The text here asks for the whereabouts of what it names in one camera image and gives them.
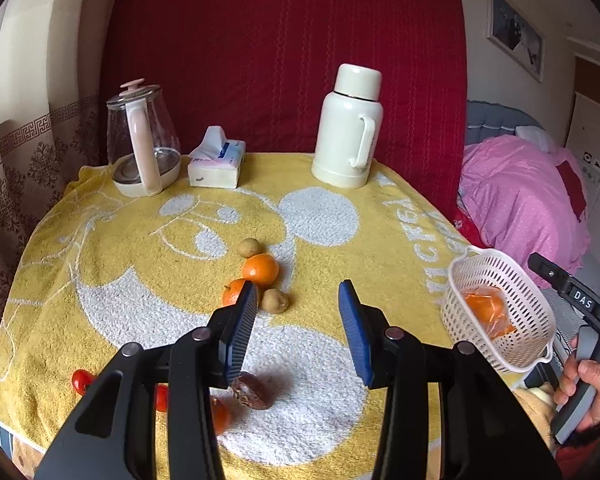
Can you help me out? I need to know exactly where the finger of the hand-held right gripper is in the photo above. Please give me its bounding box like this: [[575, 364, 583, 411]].
[[527, 252, 572, 292]]

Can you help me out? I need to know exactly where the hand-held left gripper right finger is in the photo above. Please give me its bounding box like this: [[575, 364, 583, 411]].
[[338, 280, 563, 480]]

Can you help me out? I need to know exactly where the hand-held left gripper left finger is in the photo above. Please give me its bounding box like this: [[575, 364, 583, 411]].
[[34, 280, 259, 480]]

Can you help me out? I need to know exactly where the brown dried date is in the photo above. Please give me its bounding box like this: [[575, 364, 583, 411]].
[[230, 372, 271, 409]]

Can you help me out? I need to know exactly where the white plastic basket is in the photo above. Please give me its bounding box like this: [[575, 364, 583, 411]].
[[440, 246, 557, 374]]

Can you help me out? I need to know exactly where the small orange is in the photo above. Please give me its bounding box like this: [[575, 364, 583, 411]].
[[211, 397, 231, 436]]

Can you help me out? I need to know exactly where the person's right forearm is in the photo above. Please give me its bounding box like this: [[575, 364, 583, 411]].
[[555, 420, 600, 480]]

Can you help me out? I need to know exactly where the orange with stem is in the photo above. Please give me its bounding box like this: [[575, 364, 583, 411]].
[[222, 278, 248, 307]]

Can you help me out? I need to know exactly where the small lumpy tan fruit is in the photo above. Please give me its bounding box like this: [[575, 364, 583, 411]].
[[260, 288, 290, 315]]

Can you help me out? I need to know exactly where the large orange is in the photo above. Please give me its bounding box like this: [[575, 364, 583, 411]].
[[242, 253, 280, 286]]

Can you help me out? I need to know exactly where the orange in plastic bag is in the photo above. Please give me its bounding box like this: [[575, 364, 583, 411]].
[[462, 287, 517, 337]]

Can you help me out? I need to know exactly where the pink dotted quilt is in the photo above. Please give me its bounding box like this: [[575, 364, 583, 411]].
[[457, 136, 593, 276]]

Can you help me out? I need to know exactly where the small red cloth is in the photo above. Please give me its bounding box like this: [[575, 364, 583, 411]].
[[555, 160, 589, 222]]

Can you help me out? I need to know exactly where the red patterned cloth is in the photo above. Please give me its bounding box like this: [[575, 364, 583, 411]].
[[452, 209, 487, 249]]

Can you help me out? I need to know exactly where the tan plush cloth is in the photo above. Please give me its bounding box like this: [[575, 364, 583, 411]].
[[511, 382, 557, 446]]

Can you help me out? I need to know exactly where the yellow printed towel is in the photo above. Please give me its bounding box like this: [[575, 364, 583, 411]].
[[0, 152, 556, 466]]

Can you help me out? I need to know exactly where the white pillow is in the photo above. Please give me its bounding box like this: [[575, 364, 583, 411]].
[[516, 126, 557, 152]]

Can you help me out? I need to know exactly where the wooden wardrobe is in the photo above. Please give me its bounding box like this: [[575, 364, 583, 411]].
[[562, 37, 600, 271]]

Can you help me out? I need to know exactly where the grey padded headboard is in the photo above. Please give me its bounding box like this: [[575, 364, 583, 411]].
[[465, 100, 546, 146]]

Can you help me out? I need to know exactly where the tissue pack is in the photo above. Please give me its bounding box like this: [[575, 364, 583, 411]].
[[187, 126, 247, 189]]

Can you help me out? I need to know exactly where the cream thermos flask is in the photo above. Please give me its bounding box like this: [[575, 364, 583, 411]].
[[311, 63, 384, 189]]

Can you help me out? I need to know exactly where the patterned beige curtain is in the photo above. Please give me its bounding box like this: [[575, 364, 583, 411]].
[[0, 5, 112, 356]]

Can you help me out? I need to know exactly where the red blanket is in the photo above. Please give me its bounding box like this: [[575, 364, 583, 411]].
[[100, 0, 468, 221]]

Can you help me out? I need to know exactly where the glass kettle with pink handle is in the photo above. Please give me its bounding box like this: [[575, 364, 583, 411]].
[[105, 78, 182, 198]]

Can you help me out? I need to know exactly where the framed wall picture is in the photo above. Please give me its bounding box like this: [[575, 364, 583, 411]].
[[486, 0, 546, 82]]

